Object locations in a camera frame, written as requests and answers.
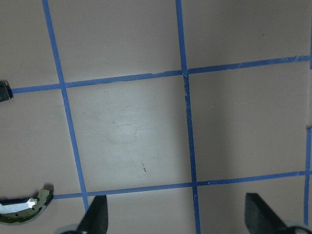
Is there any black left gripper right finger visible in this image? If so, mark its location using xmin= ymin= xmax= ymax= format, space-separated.
xmin=245 ymin=193 xmax=288 ymax=234

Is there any olive brake shoe part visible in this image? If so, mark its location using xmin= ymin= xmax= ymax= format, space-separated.
xmin=0 ymin=184 xmax=54 ymax=226

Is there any black rectangular plastic part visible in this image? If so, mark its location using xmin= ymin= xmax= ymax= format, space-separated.
xmin=0 ymin=81 xmax=13 ymax=102

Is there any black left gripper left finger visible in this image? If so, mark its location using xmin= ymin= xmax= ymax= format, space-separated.
xmin=77 ymin=195 xmax=108 ymax=234

